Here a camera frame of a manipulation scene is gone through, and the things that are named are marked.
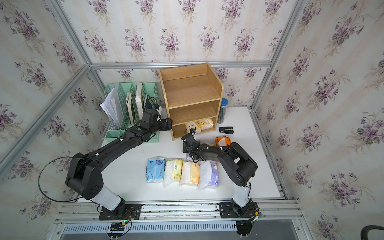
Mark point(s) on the wooden three-tier shelf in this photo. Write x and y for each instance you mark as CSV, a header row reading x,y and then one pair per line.
x,y
192,93

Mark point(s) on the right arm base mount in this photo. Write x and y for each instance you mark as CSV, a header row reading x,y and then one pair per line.
x,y
229,210

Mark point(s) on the white purple tissue pack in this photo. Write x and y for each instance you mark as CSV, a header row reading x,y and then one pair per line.
x,y
209,175

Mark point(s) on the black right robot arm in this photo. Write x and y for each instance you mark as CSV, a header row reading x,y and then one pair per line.
x,y
237,163

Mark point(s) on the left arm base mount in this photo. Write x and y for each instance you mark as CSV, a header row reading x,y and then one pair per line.
x,y
123,211

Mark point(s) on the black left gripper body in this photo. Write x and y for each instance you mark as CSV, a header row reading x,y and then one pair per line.
x,y
163,126

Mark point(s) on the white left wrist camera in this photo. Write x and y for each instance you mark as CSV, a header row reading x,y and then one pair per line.
x,y
157,107

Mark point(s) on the orange-yellow tissue pack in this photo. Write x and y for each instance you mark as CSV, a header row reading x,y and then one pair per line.
x,y
190,174

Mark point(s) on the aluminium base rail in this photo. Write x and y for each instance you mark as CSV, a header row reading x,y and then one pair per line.
x,y
173,216

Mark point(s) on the blue-lidded cylindrical container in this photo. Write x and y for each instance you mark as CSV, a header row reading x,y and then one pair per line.
x,y
222,112

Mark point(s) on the black stapler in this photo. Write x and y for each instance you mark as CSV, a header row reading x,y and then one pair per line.
x,y
226,130

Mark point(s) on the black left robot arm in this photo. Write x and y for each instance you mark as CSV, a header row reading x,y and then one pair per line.
x,y
85,172

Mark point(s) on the yellow-green tissue pack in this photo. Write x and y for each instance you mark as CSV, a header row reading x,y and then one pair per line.
x,y
173,171

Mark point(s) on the blue tissue pack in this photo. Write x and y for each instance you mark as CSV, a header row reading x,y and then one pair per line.
x,y
155,170

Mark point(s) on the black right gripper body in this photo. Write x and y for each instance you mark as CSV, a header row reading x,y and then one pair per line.
x,y
186,150

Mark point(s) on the green plastic file organizer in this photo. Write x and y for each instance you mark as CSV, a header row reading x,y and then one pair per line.
x,y
149,88

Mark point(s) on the white paper sheets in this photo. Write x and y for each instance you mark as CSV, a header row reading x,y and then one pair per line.
x,y
112,107

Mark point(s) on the dark blue booklet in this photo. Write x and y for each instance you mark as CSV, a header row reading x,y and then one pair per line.
x,y
149,102

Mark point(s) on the orange tissue pack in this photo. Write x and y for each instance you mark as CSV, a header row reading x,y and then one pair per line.
x,y
223,141

